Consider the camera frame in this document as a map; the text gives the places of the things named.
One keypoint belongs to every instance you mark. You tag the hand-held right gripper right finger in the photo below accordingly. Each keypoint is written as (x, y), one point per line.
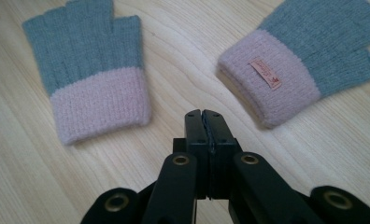
(221, 130)

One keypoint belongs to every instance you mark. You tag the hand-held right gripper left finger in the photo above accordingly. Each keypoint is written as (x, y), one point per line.
(196, 130)

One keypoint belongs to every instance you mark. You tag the grey pink glove with label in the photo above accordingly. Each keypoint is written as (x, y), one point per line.
(298, 59)

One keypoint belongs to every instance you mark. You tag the grey pink knit glove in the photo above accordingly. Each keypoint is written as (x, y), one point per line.
(92, 84)

